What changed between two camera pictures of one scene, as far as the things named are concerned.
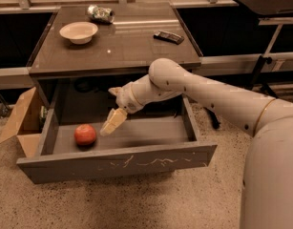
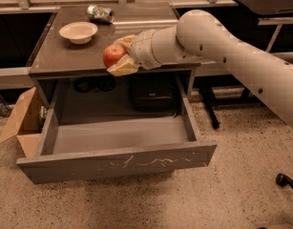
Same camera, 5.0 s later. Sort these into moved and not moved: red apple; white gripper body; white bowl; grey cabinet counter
Moved: red apple; white gripper body
Not moved: grey cabinet counter; white bowl
